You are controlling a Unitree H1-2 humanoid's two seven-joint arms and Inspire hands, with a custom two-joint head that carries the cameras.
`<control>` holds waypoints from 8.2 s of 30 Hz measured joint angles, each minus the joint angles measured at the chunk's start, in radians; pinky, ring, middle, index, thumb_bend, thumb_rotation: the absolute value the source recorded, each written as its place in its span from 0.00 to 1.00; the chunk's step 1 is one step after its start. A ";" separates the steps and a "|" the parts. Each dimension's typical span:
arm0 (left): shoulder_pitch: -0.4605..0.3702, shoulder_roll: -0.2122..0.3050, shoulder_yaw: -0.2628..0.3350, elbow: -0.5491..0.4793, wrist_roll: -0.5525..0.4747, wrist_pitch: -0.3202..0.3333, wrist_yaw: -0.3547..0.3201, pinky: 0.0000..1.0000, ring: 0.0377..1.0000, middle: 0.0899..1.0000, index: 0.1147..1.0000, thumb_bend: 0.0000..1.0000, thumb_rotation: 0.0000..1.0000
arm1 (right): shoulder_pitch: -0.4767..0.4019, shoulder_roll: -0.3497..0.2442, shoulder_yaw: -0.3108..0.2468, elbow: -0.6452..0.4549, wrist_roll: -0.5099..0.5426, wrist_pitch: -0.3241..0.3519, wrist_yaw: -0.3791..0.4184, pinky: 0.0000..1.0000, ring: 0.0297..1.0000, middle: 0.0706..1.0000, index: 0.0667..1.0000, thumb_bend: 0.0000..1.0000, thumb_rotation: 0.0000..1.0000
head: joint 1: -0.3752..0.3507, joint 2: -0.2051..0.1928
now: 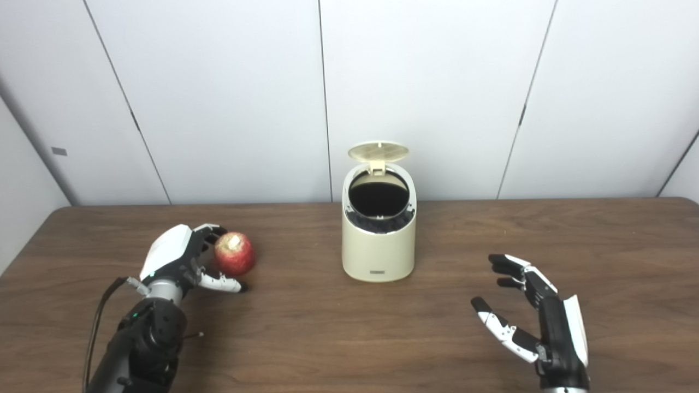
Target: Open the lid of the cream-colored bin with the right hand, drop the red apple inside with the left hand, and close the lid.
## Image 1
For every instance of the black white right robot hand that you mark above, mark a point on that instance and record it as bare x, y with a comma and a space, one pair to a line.
557, 338

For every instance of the round cream bin lid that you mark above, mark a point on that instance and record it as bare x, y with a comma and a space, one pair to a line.
378, 151

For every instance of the cream-colored bin body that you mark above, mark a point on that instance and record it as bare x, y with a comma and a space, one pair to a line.
378, 256

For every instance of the small grey wall tag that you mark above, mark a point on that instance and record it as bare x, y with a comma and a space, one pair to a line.
59, 152

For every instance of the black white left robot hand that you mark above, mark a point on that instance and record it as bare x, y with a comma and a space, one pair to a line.
169, 251

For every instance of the red apple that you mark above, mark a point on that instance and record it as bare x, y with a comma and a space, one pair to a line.
236, 255

